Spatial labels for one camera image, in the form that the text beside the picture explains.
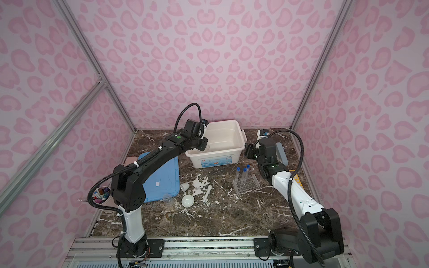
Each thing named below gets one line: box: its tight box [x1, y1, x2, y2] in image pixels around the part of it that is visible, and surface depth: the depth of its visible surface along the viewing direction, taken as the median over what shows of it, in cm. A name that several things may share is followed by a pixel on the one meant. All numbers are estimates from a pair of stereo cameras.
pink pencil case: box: [124, 156, 138, 167], surface depth 106 cm
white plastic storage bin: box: [185, 119, 248, 169], surface depth 99 cm
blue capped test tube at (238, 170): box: [235, 166, 241, 189], surface depth 92 cm
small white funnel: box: [179, 182, 190, 193], surface depth 92 cm
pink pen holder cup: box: [92, 186, 118, 207], surface depth 81 cm
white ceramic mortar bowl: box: [180, 195, 195, 208], surface depth 88 cm
